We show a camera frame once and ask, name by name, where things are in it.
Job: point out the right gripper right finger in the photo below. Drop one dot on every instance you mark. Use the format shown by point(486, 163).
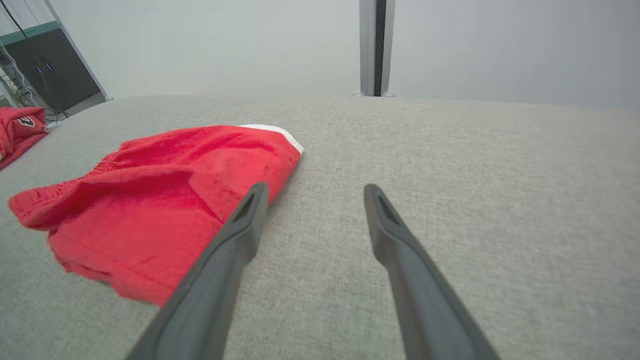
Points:
point(425, 300)

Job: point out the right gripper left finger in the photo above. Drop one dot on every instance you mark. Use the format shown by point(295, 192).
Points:
point(210, 285)

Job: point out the red garment with logo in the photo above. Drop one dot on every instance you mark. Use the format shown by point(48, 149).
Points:
point(17, 132)

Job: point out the dark cabinet green band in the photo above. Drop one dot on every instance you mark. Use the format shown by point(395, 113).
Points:
point(52, 70)

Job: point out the grey partition post black gap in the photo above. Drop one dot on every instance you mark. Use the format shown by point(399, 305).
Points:
point(376, 45)

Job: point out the light grey partition post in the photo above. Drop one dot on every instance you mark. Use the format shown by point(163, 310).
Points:
point(75, 50)

